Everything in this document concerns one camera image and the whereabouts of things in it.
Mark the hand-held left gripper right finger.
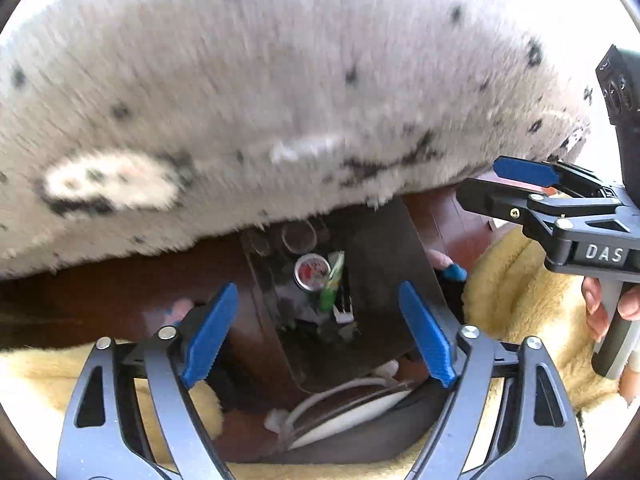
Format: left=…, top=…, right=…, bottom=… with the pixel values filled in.
left=397, top=281, right=588, bottom=480

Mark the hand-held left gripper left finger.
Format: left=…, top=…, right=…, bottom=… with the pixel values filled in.
left=56, top=282, right=240, bottom=480

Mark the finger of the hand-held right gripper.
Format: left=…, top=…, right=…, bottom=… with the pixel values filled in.
left=493, top=156, right=621, bottom=197
left=457, top=177, right=636, bottom=261

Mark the person's right forearm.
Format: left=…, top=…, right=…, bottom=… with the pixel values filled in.
left=575, top=350, right=640, bottom=466

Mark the person's right hand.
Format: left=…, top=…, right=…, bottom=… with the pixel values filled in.
left=581, top=276, right=640, bottom=343

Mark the small pink object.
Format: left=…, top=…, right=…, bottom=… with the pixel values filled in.
left=162, top=297, right=197, bottom=325

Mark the pink tube with blue cap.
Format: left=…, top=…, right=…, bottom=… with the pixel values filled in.
left=431, top=252, right=469, bottom=283

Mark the yellow fluffy rug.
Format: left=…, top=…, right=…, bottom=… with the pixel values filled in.
left=0, top=230, right=640, bottom=480

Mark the white oval object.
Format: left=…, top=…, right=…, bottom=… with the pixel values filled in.
left=289, top=389, right=413, bottom=452

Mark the green packet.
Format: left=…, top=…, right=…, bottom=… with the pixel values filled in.
left=320, top=251, right=347, bottom=311

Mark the round red and white tin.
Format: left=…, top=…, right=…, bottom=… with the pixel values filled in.
left=294, top=254, right=333, bottom=292

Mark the dark round lid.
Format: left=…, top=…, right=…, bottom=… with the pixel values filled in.
left=281, top=220, right=319, bottom=256

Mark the grey printed blanket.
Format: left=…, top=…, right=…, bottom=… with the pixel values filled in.
left=0, top=0, right=596, bottom=281

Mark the white cable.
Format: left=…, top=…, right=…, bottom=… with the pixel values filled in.
left=265, top=362, right=401, bottom=443

